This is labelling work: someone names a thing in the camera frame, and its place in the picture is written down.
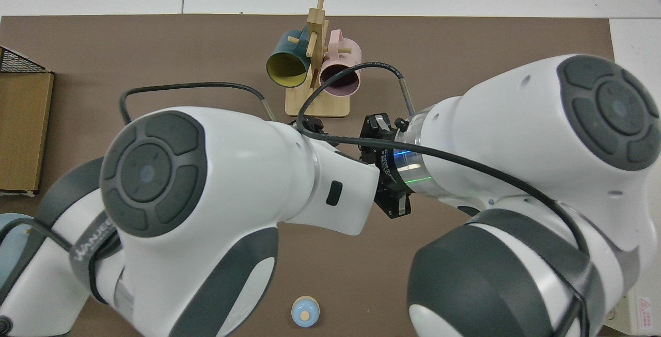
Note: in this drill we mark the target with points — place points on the wooden cup stand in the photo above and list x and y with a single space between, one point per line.
317 107

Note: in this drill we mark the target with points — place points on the pink cup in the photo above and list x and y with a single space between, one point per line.
347 55

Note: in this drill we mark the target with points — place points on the dark blue cup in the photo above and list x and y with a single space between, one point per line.
281 45

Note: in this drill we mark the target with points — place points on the brown table cloth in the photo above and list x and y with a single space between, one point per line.
181 53

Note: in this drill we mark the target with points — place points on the small blue round bell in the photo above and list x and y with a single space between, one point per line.
305 312

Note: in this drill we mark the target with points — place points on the pale toaster oven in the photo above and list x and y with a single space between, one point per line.
640 321

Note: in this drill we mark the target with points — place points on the light blue plate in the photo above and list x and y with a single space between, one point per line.
13 254

